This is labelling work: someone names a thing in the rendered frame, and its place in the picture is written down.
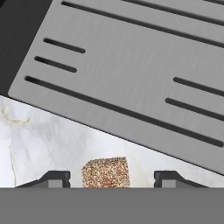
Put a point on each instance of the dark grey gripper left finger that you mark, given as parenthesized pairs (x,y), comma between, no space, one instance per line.
(57,178)

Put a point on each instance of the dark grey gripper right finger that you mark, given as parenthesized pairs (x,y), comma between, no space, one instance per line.
(166,178)

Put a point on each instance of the grey steel hob with slots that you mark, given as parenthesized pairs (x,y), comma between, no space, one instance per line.
(125,70)

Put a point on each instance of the brown speckled sugar cube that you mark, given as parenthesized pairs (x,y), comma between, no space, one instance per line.
(105,172)

